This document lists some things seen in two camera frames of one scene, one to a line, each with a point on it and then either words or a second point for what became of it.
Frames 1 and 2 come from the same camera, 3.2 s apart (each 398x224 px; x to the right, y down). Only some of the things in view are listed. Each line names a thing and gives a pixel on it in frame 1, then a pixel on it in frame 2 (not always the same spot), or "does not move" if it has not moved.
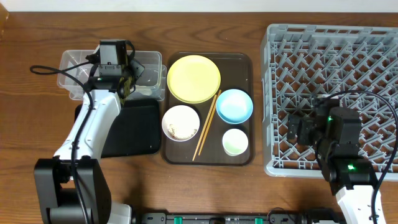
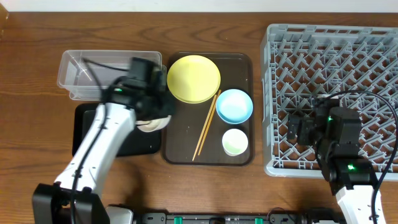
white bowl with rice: (180, 123) -> (152, 126)
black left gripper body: (130, 78) -> (162, 106)
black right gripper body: (301, 130) does not move
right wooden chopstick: (209, 123) does not move
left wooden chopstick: (204, 127) does not move
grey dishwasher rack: (301, 63) does not move
